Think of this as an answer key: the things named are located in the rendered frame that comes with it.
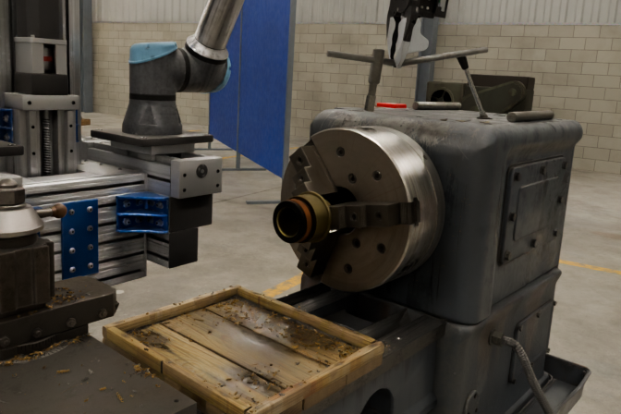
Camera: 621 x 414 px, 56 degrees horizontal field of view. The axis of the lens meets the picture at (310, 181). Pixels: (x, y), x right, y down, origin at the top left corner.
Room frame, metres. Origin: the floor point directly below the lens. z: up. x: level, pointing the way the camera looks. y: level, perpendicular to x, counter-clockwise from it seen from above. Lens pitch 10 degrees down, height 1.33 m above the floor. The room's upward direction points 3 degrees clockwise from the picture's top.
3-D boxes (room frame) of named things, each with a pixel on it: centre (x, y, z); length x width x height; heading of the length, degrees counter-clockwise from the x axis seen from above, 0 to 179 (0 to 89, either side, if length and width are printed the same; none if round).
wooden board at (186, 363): (0.90, 0.10, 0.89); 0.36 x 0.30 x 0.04; 50
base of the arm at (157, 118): (1.52, 0.42, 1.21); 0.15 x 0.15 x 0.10
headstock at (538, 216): (1.44, -0.34, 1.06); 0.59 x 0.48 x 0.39; 140
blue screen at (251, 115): (7.89, 1.00, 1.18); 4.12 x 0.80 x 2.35; 21
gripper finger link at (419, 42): (1.10, -0.17, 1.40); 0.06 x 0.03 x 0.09; 110
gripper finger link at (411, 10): (1.09, -0.16, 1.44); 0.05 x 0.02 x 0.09; 20
